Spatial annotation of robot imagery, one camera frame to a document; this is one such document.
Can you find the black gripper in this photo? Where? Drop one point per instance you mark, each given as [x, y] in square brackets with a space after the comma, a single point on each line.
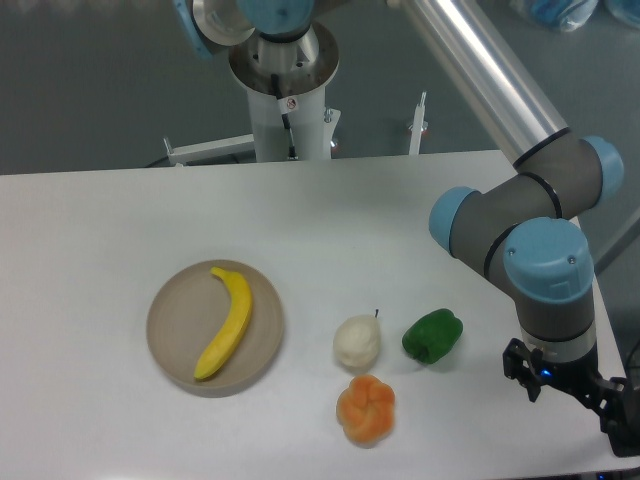
[615, 400]

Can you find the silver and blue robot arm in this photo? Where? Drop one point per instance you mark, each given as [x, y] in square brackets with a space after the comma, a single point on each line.
[519, 236]

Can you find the yellow banana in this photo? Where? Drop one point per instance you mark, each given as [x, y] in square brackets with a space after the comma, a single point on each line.
[232, 331]

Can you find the beige round plate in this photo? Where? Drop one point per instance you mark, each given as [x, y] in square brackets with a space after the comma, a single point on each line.
[187, 313]

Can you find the green bell pepper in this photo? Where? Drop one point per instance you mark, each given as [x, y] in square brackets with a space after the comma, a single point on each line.
[433, 336]

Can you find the orange knotted bread roll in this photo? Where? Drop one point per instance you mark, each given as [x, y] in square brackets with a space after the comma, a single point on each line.
[366, 410]

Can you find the white pear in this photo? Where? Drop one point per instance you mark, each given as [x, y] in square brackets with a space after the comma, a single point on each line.
[357, 342]

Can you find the blue bag in plastic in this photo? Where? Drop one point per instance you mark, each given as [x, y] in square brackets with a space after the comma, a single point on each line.
[568, 16]

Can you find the white right support bracket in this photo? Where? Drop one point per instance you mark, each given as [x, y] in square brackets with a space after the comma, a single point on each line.
[418, 125]

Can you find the white support bracket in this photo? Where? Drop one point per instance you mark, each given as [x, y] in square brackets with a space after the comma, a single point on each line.
[418, 125]
[210, 150]

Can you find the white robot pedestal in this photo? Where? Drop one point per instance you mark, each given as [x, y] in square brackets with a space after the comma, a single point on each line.
[285, 81]

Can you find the white left support bracket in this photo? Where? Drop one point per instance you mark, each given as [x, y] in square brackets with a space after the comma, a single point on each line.
[210, 150]

